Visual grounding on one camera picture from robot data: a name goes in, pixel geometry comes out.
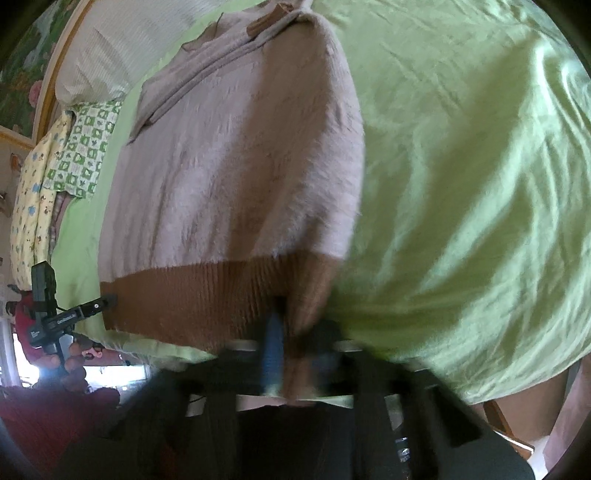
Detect beige knitted sweater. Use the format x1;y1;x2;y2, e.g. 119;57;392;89
98;1;365;372

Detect red sleeve forearm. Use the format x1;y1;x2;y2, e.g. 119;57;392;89
1;387;120;478

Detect person's left hand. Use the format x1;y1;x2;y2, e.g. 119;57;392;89
35;335;104;394

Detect yellow cartoon print pillow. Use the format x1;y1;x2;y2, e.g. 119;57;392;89
10;112;73;291

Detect green white patterned pillow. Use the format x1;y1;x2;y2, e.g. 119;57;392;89
43;100;122;198

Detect white striped pillow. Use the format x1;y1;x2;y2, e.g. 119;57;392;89
55;1;256;108

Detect golden headboard frame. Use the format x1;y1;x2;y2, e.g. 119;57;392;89
32;0;94;144

